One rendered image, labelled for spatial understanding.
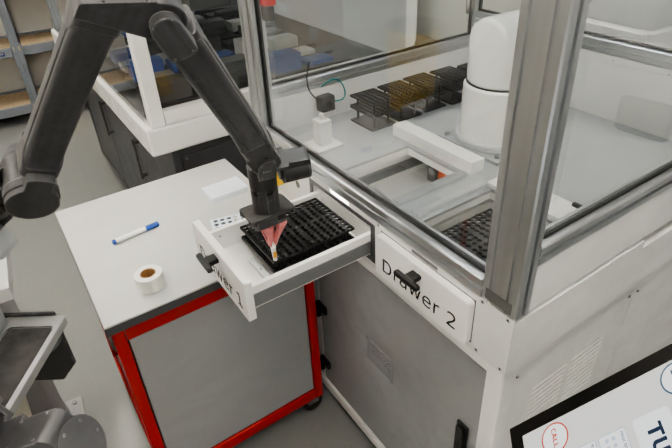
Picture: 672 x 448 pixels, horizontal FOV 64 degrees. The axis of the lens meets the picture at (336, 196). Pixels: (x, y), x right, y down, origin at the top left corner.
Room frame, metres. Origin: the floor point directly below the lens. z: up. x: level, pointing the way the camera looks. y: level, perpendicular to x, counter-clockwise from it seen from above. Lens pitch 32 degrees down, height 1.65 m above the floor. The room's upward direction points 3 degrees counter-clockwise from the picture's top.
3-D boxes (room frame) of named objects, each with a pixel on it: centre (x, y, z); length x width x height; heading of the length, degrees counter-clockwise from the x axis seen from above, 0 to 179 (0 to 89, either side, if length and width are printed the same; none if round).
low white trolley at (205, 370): (1.32, 0.47, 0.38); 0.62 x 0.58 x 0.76; 33
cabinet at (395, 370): (1.36, -0.43, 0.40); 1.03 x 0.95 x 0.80; 33
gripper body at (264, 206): (0.95, 0.15, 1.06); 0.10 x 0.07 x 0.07; 122
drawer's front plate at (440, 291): (0.88, -0.17, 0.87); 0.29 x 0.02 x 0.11; 33
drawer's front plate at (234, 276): (0.97, 0.27, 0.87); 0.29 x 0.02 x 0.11; 33
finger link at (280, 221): (0.95, 0.15, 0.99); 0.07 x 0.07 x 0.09; 32
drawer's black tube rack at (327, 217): (1.08, 0.10, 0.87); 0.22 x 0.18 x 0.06; 123
